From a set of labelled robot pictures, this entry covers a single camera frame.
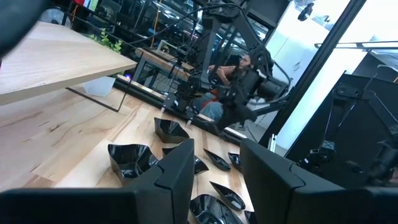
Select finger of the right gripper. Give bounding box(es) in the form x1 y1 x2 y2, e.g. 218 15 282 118
185 107 194 127
159 92 172 113

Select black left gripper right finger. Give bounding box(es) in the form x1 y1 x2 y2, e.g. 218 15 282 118
239 138 398 224

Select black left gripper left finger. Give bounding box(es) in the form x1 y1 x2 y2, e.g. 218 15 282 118
0 138 195 224

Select black angular bowl plate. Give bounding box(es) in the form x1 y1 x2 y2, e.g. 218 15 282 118
154 117 190 144

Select person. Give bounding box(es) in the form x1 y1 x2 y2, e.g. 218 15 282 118
198 54 259 122

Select black square dish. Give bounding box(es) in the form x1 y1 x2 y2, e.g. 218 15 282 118
189 194 244 224

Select small black leaf plate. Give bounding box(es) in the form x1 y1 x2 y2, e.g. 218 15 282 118
228 152 243 171
203 148 232 172
210 180 246 212

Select large black angular plate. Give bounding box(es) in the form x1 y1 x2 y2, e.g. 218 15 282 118
107 143 160 186

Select white plastic container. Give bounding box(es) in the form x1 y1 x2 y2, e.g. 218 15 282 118
82 76 117 98

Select green plant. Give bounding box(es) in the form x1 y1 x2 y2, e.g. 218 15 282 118
88 28 124 54

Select black equipment stand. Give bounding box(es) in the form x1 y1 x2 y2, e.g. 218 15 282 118
285 70 398 189

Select light wooden table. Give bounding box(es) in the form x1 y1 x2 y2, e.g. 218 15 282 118
0 21 138 105

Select black thin table leg frame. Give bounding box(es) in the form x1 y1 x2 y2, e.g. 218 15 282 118
65 49 146 113

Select silver metal bracket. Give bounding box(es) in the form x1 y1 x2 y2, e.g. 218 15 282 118
267 133 277 153

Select black frame post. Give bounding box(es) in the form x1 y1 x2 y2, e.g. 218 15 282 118
258 0 368 147

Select black overhead camera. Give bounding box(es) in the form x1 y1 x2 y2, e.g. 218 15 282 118
297 2 315 22

